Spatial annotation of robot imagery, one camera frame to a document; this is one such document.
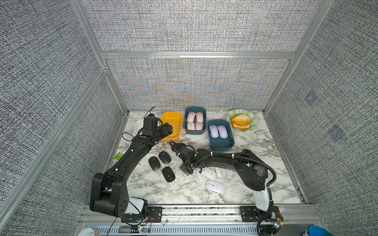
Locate white mouse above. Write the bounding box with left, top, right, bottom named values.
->
left=205, top=180, right=226, bottom=195
left=200, top=168, right=217, bottom=180
left=215, top=168, right=226, bottom=178

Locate black mouse middle right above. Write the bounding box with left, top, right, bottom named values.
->
left=158, top=151, right=172, bottom=165

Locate green white object at wall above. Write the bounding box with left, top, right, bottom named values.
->
left=113, top=152, right=123, bottom=161

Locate round bread bun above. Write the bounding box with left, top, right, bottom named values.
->
left=231, top=114, right=252, bottom=126

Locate white storage box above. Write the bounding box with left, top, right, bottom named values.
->
left=133, top=119, right=144, bottom=136

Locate yellow storage box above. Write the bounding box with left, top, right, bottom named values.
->
left=161, top=112, right=184, bottom=142

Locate black mouse front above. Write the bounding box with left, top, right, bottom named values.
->
left=162, top=167, right=176, bottom=183

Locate blue object bottom right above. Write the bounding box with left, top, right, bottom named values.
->
left=300, top=226, right=333, bottom=236

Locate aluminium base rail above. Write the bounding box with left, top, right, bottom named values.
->
left=73, top=204, right=329, bottom=236

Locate purple mouse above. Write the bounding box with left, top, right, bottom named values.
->
left=209, top=125, right=219, bottom=139
left=217, top=125, right=228, bottom=139

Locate black mouse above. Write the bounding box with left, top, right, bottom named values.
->
left=149, top=156, right=161, bottom=171
left=158, top=151, right=172, bottom=165
left=162, top=167, right=176, bottom=183

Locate white round object bottom left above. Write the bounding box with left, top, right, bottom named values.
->
left=78, top=228, right=95, bottom=236

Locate pink mouse with scroll wheel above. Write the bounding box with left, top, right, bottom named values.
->
left=195, top=112, right=204, bottom=123

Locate white mouse front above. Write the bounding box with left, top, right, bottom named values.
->
left=205, top=180, right=226, bottom=195

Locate black mouse middle left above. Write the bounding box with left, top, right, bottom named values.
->
left=149, top=156, right=161, bottom=171

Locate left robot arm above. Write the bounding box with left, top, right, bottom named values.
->
left=90, top=115, right=173, bottom=217

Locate bread slice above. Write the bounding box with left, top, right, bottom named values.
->
left=232, top=124, right=250, bottom=130

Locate teal storage box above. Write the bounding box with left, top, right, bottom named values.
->
left=184, top=106, right=207, bottom=135
left=207, top=120, right=235, bottom=152

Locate purple mouse front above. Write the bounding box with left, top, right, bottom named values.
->
left=217, top=125, right=228, bottom=139

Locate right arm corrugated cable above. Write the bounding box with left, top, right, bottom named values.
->
left=188, top=153, right=278, bottom=236

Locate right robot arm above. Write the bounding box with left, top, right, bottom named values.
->
left=169, top=141, right=277, bottom=212

